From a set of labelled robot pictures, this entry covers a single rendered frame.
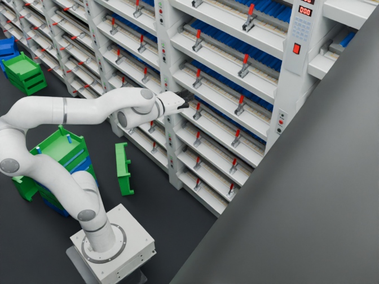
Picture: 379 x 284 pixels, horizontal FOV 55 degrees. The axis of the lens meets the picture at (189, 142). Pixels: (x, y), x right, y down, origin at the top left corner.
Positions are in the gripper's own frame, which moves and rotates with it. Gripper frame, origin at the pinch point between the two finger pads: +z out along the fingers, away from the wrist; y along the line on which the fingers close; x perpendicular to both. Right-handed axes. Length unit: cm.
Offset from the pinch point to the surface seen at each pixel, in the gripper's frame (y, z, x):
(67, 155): -67, -22, -67
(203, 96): -7.0, 18.7, -9.6
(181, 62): -28.8, 23.6, -2.8
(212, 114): -7.5, 28.0, -22.8
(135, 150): -82, 38, -100
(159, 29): -36.9, 14.4, 12.7
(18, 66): -224, 13, -86
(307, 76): 40.5, 13.5, 23.8
